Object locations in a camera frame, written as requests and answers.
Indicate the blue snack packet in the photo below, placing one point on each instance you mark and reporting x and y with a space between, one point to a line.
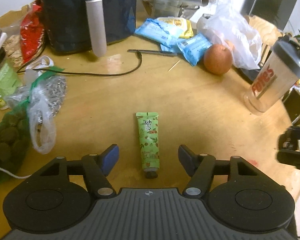
158 31
192 49

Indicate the green tin can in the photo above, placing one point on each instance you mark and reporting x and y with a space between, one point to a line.
9 81

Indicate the black monitor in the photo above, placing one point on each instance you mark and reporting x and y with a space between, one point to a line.
277 12

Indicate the orange round fruit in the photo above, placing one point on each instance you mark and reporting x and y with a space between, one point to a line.
217 59

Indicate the red snack bag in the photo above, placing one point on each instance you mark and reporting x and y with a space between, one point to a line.
32 32

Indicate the green net bag of discs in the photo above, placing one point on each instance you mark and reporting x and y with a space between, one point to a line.
14 140

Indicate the blue snack packet upper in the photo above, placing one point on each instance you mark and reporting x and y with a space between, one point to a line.
158 31

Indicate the green hand cream tube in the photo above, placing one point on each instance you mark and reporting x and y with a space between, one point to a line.
148 129

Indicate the yellow snack packet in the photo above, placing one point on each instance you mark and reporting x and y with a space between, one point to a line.
181 23

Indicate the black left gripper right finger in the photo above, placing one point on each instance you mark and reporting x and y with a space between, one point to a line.
200 168

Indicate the white plastic bag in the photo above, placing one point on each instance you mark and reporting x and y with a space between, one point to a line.
229 28

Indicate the wooden toothpick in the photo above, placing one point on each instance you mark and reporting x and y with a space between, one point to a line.
173 66

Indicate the clear shaker bottle grey lid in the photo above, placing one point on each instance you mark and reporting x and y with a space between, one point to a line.
279 73

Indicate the blue snack packet lower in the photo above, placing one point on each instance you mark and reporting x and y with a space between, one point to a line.
192 49

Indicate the clear bag of screws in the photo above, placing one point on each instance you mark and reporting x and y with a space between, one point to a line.
42 96

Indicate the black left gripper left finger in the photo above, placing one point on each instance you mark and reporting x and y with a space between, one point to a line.
96 168

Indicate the dark blue air fryer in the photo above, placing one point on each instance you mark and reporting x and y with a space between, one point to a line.
74 26

